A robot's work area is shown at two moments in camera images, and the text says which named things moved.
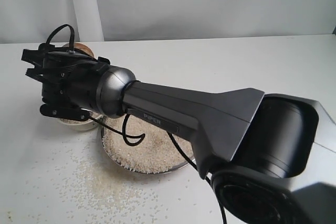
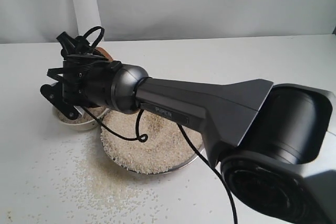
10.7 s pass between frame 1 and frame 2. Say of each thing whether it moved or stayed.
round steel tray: stayed
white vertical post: stayed
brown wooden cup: moved
